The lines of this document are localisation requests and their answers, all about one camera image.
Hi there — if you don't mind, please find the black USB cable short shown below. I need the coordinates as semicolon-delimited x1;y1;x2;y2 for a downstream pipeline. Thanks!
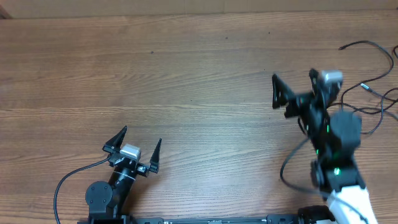
338;40;394;103

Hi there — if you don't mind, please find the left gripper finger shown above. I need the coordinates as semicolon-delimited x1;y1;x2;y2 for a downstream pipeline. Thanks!
103;126;127;153
149;138;162;174

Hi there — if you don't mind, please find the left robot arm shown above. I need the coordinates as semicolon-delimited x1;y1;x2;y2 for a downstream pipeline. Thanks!
85;126;162;223

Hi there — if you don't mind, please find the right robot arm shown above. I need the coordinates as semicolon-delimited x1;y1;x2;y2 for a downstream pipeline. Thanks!
272;69;377;223

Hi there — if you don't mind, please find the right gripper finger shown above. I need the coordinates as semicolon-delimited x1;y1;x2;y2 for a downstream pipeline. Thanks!
272;74;295;109
309;68;323;93

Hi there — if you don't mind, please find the black USB cable long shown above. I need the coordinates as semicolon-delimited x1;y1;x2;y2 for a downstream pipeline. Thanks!
341;45;398;136

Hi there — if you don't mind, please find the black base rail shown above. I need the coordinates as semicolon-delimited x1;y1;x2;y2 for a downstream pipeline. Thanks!
77;205;336;224

